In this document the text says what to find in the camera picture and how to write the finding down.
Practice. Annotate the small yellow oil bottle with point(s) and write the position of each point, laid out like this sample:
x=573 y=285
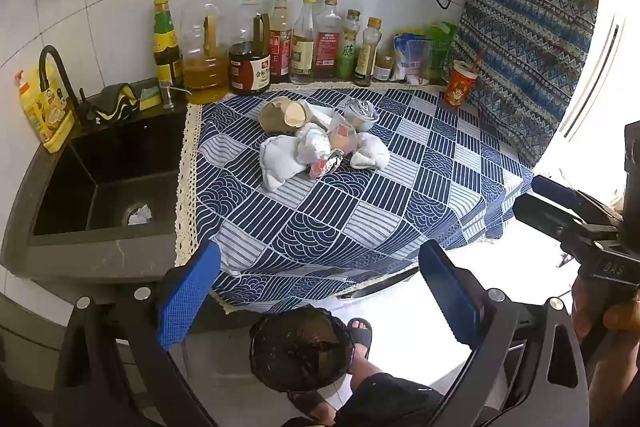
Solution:
x=367 y=54

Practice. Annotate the blue white patterned tablecloth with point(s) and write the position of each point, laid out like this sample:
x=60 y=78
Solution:
x=350 y=217

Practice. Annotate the dark bottle with red label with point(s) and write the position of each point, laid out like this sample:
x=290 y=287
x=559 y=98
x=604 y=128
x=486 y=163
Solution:
x=281 y=42

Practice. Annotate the black yellow cloth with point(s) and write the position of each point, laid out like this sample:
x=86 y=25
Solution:
x=115 y=101

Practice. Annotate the black faucet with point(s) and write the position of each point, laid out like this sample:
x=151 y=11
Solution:
x=55 y=62

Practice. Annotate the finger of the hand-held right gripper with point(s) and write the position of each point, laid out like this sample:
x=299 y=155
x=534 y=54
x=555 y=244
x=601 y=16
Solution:
x=540 y=213
x=555 y=189

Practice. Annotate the person's leg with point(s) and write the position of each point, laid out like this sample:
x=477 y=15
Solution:
x=367 y=364

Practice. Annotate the metal soap pump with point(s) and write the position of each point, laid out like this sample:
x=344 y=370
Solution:
x=167 y=94

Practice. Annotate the small glass jar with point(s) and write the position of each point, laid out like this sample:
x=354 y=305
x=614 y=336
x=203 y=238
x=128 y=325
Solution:
x=384 y=68

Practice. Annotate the clear bottle with yellow cap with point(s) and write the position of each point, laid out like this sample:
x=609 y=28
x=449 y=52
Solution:
x=303 y=47

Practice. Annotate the clear bottle with red label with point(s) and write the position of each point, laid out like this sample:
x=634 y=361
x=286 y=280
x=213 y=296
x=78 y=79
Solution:
x=327 y=42

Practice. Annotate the black sandal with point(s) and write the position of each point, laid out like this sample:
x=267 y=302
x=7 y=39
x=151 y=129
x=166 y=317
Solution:
x=307 y=402
x=361 y=332

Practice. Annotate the blue zigzag patterned cloth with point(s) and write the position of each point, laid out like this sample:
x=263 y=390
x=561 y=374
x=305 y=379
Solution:
x=530 y=32

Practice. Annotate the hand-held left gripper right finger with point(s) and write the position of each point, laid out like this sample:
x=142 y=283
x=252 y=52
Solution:
x=450 y=292

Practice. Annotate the person's right hand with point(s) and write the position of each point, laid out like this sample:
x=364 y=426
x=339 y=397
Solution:
x=622 y=317

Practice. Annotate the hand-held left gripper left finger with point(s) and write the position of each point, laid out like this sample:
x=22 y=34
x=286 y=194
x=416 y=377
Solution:
x=190 y=292

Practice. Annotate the black sink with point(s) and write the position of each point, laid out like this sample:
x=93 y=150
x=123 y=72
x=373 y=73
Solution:
x=100 y=177

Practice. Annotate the white refrigerator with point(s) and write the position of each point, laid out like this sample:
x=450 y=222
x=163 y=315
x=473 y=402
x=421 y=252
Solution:
x=600 y=107

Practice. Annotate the green label sauce bottle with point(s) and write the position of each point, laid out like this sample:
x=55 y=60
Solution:
x=165 y=49

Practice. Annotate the green packet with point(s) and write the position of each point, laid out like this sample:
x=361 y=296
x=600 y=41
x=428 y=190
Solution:
x=442 y=47

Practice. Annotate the white paper wrapper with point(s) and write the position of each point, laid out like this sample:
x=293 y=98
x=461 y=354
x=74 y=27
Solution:
x=312 y=144

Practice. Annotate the person's black shorts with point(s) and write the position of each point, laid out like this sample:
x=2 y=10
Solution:
x=390 y=399

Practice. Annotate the yellow detergent bottle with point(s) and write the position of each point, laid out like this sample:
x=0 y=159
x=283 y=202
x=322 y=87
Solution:
x=45 y=112

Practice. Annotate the small red yellow wrapper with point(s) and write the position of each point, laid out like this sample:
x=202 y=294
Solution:
x=322 y=167

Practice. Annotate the white tissue in drain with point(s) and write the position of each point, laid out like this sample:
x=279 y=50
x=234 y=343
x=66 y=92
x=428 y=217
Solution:
x=139 y=214

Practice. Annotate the red paper cup with straw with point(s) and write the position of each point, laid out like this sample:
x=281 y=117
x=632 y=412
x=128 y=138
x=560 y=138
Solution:
x=461 y=86

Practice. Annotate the black mesh bin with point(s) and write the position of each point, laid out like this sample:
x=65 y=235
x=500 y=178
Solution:
x=300 y=349

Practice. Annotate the large white tissue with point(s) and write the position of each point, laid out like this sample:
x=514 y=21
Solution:
x=277 y=162

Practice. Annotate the small white tissue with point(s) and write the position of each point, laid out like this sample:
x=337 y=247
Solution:
x=370 y=152

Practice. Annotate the dark soy sauce jug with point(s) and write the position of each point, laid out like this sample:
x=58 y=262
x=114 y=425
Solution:
x=249 y=62

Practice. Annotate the green label oil bottle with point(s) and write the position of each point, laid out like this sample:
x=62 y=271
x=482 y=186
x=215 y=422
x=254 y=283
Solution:
x=348 y=52

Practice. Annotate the clear plastic foil cup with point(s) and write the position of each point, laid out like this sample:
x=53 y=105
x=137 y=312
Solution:
x=361 y=113

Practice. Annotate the person's right forearm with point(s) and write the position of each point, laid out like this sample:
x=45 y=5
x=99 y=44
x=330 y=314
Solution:
x=615 y=387

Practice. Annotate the yellow green sponge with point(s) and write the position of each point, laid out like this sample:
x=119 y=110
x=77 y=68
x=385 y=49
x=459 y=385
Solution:
x=150 y=94

